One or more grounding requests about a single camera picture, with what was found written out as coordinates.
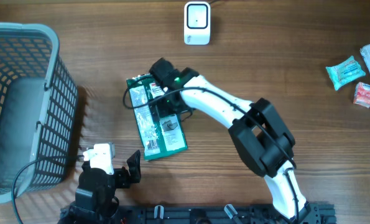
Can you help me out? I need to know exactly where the grey plastic basket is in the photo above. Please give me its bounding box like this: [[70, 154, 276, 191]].
[[0, 22, 78, 203]]

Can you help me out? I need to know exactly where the teal tissue pack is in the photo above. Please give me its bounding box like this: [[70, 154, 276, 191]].
[[325, 56, 366, 91]]

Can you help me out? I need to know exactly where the white barcode scanner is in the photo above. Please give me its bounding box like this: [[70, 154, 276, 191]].
[[183, 1, 211, 45]]

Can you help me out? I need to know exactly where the red small packet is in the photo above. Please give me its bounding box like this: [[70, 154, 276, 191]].
[[353, 82, 370, 108]]

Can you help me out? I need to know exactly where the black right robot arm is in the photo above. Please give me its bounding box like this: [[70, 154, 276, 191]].
[[149, 58, 307, 223]]

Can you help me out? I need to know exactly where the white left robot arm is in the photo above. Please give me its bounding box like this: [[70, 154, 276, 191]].
[[58, 150, 141, 224]]

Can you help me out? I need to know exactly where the green 3M package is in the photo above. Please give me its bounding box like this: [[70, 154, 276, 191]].
[[124, 73, 188, 161]]

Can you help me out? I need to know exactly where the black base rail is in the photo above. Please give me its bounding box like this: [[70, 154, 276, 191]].
[[60, 202, 337, 224]]

